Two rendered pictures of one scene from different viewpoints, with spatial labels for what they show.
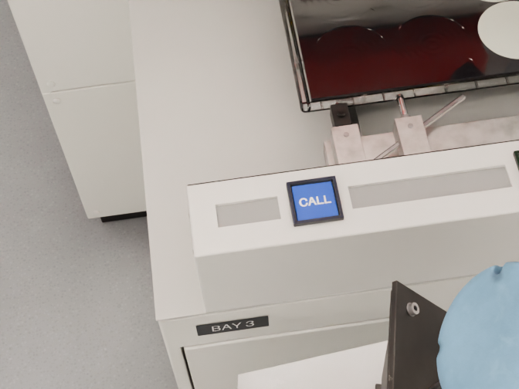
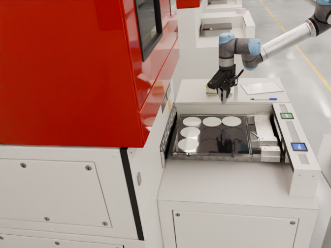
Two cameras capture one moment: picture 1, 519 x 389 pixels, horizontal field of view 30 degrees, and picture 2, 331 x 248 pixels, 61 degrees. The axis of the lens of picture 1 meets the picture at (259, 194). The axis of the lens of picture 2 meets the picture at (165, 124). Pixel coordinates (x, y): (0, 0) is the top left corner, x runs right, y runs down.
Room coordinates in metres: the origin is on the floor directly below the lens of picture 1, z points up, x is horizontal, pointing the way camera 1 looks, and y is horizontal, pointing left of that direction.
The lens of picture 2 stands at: (0.82, 0.98, 1.68)
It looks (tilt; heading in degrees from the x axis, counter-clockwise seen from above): 30 degrees down; 287
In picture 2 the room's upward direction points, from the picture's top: 6 degrees counter-clockwise
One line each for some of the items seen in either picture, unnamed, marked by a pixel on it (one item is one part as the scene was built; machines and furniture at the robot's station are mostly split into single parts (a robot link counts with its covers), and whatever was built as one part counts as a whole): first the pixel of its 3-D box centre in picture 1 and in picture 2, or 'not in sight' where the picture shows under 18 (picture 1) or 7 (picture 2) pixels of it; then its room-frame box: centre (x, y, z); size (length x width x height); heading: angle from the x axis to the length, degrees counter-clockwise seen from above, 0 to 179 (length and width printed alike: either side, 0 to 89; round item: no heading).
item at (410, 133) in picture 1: (413, 148); (267, 140); (0.68, -0.19, 0.89); 0.08 x 0.03 x 0.03; 4
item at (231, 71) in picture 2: not in sight; (226, 76); (0.88, -0.41, 1.13); 0.09 x 0.08 x 0.12; 49
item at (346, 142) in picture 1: (349, 157); (270, 150); (0.67, -0.11, 0.89); 0.08 x 0.03 x 0.03; 4
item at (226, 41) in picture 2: not in sight; (227, 45); (0.88, -0.40, 1.29); 0.09 x 0.08 x 0.11; 169
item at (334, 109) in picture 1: (340, 118); (256, 150); (0.73, -0.11, 0.90); 0.04 x 0.02 x 0.03; 4
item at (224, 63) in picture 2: not in sight; (225, 61); (0.89, -0.41, 1.21); 0.08 x 0.08 x 0.05
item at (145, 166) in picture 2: not in sight; (158, 132); (1.15, -0.03, 1.02); 0.82 x 0.03 x 0.40; 94
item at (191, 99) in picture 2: not in sight; (229, 99); (0.87, -0.63, 0.89); 0.62 x 0.35 x 0.14; 4
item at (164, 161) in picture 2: not in sight; (170, 134); (1.15, -0.21, 0.89); 0.44 x 0.02 x 0.10; 94
